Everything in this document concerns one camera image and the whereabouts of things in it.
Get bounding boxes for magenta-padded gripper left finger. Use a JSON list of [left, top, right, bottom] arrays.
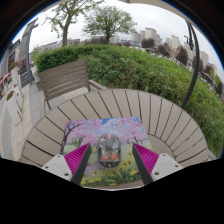
[[41, 143, 92, 186]]

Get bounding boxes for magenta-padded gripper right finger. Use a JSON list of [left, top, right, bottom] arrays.
[[131, 142, 183, 186]]

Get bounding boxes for grey printed computer mouse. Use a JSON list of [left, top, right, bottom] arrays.
[[97, 133, 122, 169]]

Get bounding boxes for flower landscape print mouse pad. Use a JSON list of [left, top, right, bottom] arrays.
[[59, 116, 155, 188]]

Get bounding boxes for white planter box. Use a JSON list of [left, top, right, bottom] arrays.
[[5, 86, 25, 126]]

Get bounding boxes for brown slatted outdoor chair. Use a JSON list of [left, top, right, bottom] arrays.
[[38, 59, 108, 111]]

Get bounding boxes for green hedge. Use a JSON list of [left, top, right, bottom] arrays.
[[34, 43, 224, 156]]

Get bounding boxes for beige patio umbrella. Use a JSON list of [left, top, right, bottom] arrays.
[[116, 0, 201, 110]]

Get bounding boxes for dark grey sign pillar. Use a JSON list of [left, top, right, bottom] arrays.
[[18, 18, 40, 88]]

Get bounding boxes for thin sparse tree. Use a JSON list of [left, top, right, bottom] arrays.
[[44, 0, 105, 48]]

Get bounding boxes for bushy round tree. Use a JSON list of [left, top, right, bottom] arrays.
[[83, 4, 138, 45]]

